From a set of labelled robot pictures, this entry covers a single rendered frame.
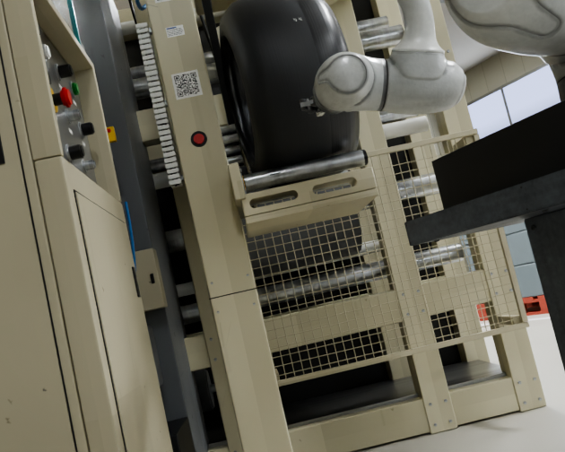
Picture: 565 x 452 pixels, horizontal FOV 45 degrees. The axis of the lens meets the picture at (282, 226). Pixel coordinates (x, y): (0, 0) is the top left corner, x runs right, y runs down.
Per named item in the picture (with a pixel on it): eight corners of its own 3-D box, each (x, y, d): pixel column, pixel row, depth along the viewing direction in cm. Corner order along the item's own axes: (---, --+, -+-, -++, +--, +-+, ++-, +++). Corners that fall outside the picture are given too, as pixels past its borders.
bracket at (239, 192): (235, 200, 178) (227, 164, 179) (239, 220, 218) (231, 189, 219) (247, 197, 178) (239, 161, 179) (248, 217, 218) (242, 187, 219)
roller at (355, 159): (242, 188, 182) (239, 173, 183) (243, 195, 186) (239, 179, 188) (369, 160, 184) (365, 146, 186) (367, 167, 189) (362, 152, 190)
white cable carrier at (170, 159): (169, 185, 190) (134, 23, 195) (171, 188, 195) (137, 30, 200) (185, 181, 191) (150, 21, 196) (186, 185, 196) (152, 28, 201)
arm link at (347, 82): (310, 113, 140) (373, 117, 141) (320, 101, 125) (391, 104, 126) (312, 60, 140) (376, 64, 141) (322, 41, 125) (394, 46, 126)
